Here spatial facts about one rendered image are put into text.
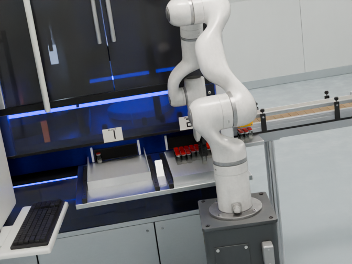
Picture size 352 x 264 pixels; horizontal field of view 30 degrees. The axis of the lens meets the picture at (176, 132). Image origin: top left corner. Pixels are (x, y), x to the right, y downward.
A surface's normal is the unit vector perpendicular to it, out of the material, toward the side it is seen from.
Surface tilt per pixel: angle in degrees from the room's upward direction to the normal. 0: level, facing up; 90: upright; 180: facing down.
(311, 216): 0
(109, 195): 0
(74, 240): 90
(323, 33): 90
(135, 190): 0
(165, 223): 90
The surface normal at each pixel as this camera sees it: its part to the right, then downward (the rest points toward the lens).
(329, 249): -0.13, -0.95
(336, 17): 0.12, 0.27
